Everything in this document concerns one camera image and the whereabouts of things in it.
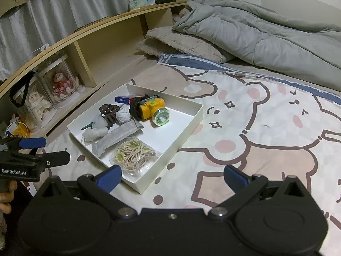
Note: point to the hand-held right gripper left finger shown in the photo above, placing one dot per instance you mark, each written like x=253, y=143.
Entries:
x=109, y=178

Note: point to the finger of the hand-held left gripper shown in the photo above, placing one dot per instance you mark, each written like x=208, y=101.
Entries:
x=53, y=158
x=32, y=143

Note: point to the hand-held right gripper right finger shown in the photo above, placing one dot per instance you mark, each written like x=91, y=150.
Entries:
x=235, y=178

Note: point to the grey foil packet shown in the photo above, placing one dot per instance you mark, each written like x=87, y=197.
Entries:
x=120, y=134

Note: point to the white cloth bundle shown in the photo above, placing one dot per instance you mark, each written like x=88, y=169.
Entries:
x=94, y=134

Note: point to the white patterned cloth ball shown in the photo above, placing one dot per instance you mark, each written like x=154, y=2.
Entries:
x=124, y=115

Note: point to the dark hair claw clip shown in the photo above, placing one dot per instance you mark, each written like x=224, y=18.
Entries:
x=108, y=112

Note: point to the colourful card box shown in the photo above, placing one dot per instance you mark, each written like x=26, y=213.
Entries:
x=123, y=100

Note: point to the white cardboard box tray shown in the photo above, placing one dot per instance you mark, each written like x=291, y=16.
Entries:
x=181, y=120

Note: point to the yellow headlamp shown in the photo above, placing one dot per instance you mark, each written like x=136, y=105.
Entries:
x=150, y=109

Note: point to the person's left hand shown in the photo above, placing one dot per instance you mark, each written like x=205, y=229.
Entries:
x=6, y=198

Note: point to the clear display case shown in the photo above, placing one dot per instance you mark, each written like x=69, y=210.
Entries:
x=18, y=117
x=45, y=66

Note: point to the white rabbit doll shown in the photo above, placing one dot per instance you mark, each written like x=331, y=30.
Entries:
x=37, y=102

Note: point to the bear printed blanket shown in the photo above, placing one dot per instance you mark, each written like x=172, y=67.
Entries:
x=266, y=138

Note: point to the doll in red dress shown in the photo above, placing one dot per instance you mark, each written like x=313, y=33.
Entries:
x=62, y=85

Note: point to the white tag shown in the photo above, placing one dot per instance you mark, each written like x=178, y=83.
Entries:
x=45, y=47

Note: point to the beige bed mattress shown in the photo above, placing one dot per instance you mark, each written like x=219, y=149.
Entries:
x=266, y=72

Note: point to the wooden headboard shelf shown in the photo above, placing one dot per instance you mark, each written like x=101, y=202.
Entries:
x=106, y=53

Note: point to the grey curtain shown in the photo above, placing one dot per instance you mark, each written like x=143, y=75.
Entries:
x=80, y=10

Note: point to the grey duvet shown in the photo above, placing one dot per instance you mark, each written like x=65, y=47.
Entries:
x=266, y=37

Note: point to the beige fluffy blanket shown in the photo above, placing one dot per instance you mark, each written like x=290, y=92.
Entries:
x=186, y=42

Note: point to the tissue pack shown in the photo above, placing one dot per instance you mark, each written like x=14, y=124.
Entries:
x=142, y=2

